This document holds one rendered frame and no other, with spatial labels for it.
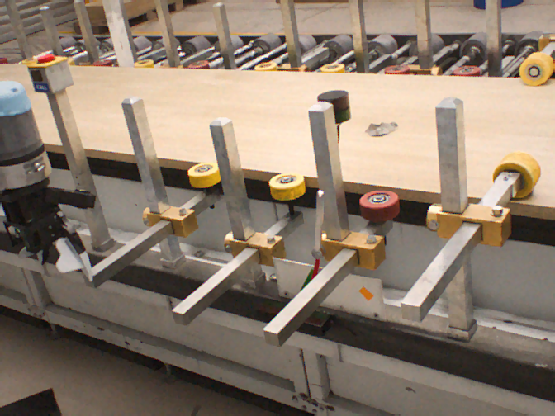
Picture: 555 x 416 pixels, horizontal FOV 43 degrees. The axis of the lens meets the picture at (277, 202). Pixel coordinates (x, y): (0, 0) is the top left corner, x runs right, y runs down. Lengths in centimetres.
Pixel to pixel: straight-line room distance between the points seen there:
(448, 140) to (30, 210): 72
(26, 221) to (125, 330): 135
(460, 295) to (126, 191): 113
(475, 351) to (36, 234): 82
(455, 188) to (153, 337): 152
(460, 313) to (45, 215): 77
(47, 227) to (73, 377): 151
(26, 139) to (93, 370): 163
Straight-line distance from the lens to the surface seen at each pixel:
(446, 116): 119
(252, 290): 162
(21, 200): 128
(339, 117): 134
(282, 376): 219
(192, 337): 235
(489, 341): 140
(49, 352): 294
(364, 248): 138
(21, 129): 123
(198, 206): 175
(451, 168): 122
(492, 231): 124
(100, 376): 271
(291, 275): 152
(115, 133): 221
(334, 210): 138
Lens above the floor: 156
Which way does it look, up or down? 26 degrees down
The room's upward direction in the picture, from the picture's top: 10 degrees counter-clockwise
